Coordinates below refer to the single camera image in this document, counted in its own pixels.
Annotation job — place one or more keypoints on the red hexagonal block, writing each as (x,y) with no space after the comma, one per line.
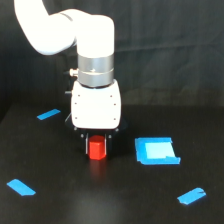
(97,147)

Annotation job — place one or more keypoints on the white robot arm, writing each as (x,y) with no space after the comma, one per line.
(92,35)

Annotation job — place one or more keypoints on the blue tape square marker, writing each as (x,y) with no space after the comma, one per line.
(155,151)

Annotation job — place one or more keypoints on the blue tape strip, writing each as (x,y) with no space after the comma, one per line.
(48,114)
(191,196)
(20,188)

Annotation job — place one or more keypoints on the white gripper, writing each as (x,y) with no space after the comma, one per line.
(96,109)

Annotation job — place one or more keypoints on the blue tape strip top left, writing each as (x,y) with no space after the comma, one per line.
(48,114)

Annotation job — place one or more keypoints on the blue tape strip bottom right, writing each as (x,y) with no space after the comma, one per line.
(191,196)

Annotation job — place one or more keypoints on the blue tape strip bottom left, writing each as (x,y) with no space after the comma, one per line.
(20,188)

